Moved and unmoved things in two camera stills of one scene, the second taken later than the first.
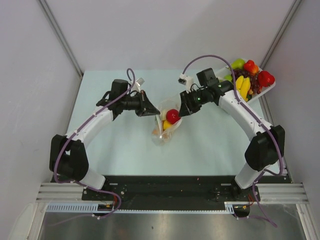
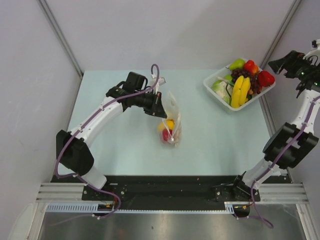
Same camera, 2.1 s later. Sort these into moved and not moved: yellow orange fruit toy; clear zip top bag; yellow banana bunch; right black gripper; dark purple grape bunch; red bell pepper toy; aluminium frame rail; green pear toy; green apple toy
Moved: right black gripper; yellow orange fruit toy; clear zip top bag
Not moved: green apple toy; dark purple grape bunch; aluminium frame rail; yellow banana bunch; green pear toy; red bell pepper toy
